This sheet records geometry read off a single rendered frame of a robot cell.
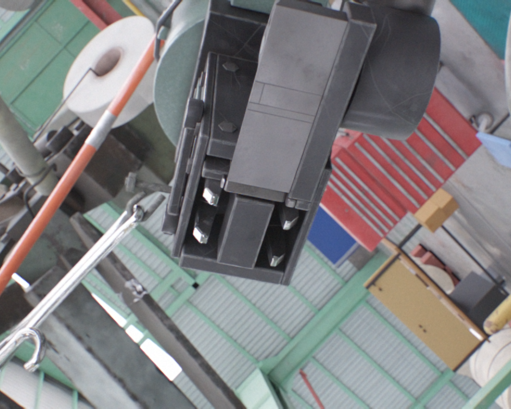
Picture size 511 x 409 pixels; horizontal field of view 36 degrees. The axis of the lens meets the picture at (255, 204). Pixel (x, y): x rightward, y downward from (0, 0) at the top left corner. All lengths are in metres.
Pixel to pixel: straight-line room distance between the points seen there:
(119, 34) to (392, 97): 0.72
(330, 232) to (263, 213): 9.18
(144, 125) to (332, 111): 0.88
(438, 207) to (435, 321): 1.89
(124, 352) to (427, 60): 0.79
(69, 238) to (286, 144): 0.71
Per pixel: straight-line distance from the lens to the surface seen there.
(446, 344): 10.77
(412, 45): 0.44
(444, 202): 9.33
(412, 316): 10.42
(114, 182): 1.17
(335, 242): 9.70
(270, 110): 0.43
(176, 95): 0.60
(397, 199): 5.40
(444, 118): 5.41
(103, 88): 1.06
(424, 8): 0.48
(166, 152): 1.29
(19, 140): 1.04
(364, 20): 0.41
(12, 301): 1.11
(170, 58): 0.58
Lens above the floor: 1.43
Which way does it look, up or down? 1 degrees up
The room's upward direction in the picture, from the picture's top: 136 degrees counter-clockwise
